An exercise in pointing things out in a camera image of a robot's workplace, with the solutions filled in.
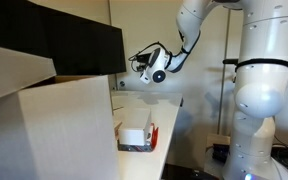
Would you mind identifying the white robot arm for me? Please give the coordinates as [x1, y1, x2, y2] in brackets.
[140, 0, 288, 180]

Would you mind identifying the white middle stack box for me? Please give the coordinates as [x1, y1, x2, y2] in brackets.
[117, 107, 154, 147]

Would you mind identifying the large open cardboard box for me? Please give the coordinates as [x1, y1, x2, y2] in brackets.
[0, 47, 120, 180]

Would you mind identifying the black left monitor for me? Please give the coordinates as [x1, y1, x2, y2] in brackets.
[0, 0, 126, 75]

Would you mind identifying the black stand pole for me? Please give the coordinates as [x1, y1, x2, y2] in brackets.
[217, 10, 243, 136]

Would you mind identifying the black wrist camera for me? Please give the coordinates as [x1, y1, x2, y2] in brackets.
[129, 53, 150, 72]

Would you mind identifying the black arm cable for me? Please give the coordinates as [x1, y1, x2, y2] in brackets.
[128, 41, 167, 63]

